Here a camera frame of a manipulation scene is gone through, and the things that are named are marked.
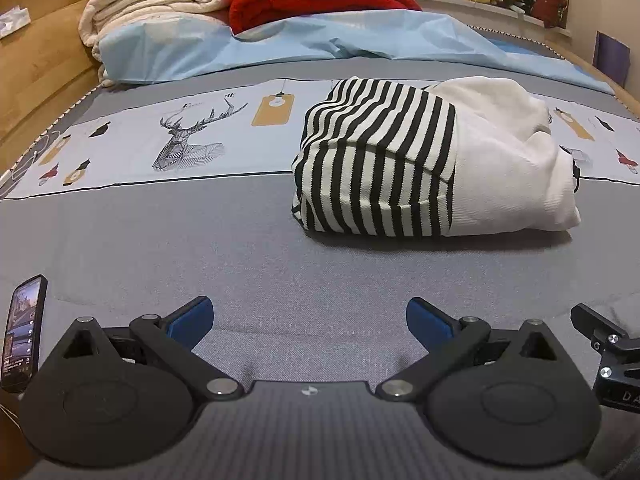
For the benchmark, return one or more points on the light blue duvet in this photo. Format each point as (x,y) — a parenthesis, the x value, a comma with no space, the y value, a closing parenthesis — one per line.
(310,35)

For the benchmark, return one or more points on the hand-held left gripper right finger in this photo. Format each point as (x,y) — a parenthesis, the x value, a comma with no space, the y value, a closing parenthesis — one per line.
(429,324)

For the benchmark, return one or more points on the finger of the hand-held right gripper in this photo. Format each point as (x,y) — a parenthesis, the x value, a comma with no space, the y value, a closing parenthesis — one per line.
(592,321)

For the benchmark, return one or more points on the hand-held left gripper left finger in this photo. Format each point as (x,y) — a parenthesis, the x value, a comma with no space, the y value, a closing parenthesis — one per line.
(192,321)

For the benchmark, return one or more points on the tissue pack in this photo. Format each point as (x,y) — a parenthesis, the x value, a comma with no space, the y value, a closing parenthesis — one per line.
(14,19)

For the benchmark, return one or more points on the white windowsill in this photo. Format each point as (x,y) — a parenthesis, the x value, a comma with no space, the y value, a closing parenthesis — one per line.
(450,2)

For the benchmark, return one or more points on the black white striped hooded jacket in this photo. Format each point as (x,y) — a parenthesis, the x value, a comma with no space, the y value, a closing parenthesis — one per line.
(390,160)

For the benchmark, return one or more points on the black smartphone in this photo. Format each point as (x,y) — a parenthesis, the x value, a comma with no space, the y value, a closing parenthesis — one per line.
(22,335)

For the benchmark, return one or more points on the purple flat board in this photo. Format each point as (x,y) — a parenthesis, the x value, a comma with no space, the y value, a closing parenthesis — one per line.
(612,57)

